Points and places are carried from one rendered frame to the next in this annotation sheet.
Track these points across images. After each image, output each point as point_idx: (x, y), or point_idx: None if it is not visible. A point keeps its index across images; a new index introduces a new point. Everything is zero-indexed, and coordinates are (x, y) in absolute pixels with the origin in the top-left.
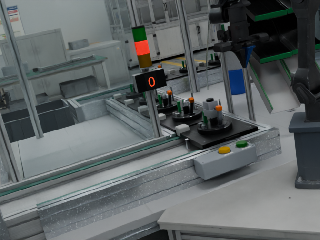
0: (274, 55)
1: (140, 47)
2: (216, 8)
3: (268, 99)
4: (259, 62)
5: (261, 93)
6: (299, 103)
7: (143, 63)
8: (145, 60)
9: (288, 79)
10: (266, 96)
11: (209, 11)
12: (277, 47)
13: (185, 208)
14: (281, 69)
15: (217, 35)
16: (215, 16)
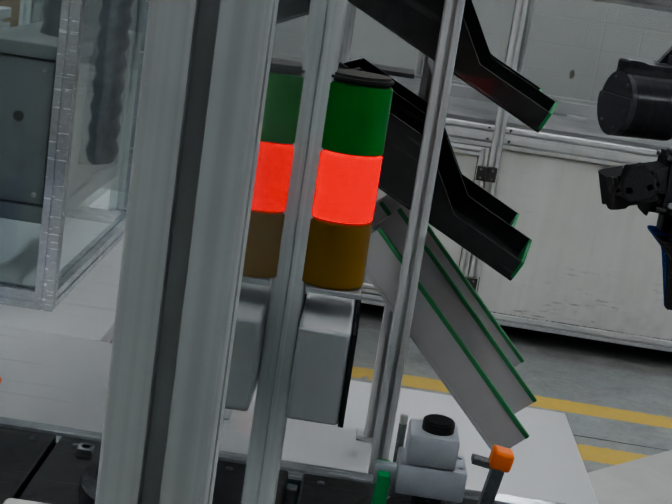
0: (526, 252)
1: (373, 186)
2: (659, 82)
3: (507, 404)
4: (504, 273)
5: (458, 381)
6: (515, 408)
7: (357, 268)
8: (367, 252)
9: (469, 326)
10: (498, 393)
11: (634, 86)
12: (462, 216)
13: None
14: (430, 290)
15: (631, 183)
16: (664, 112)
